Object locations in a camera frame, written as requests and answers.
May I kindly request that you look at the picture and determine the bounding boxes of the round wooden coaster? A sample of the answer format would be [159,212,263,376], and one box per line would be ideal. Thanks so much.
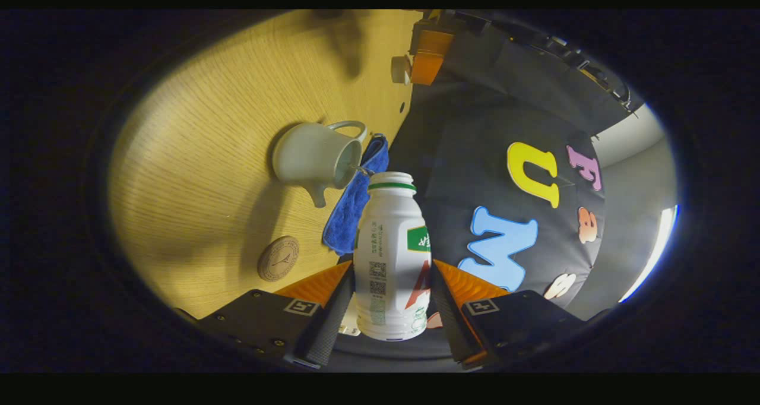
[257,236,300,283]

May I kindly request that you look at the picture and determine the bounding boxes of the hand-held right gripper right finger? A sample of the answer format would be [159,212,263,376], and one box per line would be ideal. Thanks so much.
[429,260,586,371]

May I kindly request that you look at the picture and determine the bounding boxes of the white ceramic teacup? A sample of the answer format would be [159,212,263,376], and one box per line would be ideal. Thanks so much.
[272,121,369,208]

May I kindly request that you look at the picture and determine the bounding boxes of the black backdrop cloth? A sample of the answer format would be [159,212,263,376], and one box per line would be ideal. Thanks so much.
[386,13,645,358]

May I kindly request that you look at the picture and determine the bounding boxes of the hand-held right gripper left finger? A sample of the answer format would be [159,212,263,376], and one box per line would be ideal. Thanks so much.
[196,261,356,370]

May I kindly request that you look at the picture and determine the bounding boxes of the blue towel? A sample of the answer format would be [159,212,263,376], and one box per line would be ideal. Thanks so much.
[322,134,390,256]

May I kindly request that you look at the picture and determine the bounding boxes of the white plastic water bottle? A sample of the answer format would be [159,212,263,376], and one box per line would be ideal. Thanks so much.
[353,172,432,341]

